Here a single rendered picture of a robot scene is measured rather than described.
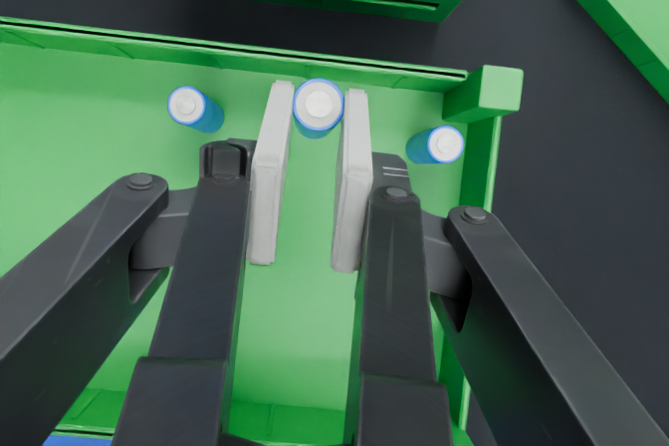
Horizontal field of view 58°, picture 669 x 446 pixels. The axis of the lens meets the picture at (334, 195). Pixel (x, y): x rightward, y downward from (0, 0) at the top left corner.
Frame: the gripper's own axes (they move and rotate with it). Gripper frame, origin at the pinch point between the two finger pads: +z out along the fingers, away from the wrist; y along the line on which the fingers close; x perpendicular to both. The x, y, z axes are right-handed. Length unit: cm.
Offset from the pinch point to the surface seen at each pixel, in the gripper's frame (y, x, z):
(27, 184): -15.9, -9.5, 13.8
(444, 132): 6.2, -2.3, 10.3
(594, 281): 38, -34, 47
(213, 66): -6.1, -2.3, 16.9
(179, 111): -6.4, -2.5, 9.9
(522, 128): 26, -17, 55
